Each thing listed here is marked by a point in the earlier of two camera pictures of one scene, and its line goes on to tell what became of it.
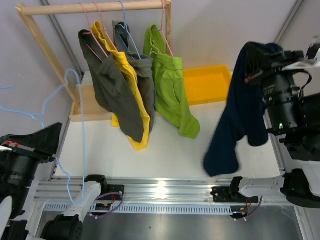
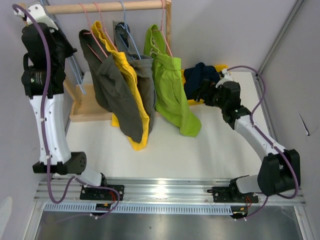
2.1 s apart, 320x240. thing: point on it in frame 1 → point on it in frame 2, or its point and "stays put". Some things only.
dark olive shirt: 113,86 stays put
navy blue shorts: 244,113 → 195,75
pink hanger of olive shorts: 90,32 stays put
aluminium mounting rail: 183,192 stays put
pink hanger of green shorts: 161,29 stays put
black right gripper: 285,57 → 208,87
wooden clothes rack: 83,107 stays put
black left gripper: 43,143 → 59,34
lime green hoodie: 172,102 stays put
